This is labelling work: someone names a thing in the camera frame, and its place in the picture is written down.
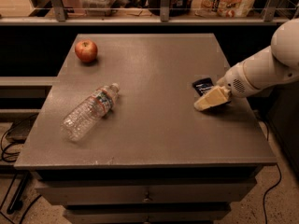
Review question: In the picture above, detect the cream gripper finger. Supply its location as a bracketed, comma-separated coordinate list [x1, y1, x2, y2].
[193, 85, 231, 111]

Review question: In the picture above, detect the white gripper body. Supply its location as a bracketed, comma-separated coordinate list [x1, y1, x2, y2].
[222, 63, 258, 98]

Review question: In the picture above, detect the dark blue rxbar wrapper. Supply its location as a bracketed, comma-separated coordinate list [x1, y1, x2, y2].
[192, 77, 214, 96]

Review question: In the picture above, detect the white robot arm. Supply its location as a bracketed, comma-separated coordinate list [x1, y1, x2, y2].
[193, 19, 299, 111]

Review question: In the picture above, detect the red apple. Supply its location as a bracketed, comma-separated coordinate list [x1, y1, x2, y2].
[75, 39, 98, 63]

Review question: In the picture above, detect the printed snack bag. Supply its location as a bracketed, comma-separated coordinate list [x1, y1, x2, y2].
[195, 0, 255, 18]

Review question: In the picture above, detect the grey drawer cabinet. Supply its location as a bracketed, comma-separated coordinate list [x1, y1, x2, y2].
[16, 34, 276, 224]

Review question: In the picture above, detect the round metal drawer knob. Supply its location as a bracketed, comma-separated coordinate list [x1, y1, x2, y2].
[142, 196, 152, 203]

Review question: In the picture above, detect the clear plastic water bottle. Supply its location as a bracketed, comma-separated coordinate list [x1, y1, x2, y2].
[61, 83, 120, 142]

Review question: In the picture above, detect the clear plastic container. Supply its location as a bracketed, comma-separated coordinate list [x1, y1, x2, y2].
[80, 0, 116, 16]

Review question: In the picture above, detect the grey metal shelf rail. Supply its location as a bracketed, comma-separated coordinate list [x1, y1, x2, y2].
[0, 0, 299, 26]

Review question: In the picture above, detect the black floor cable right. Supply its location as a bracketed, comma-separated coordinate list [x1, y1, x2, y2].
[262, 163, 283, 224]

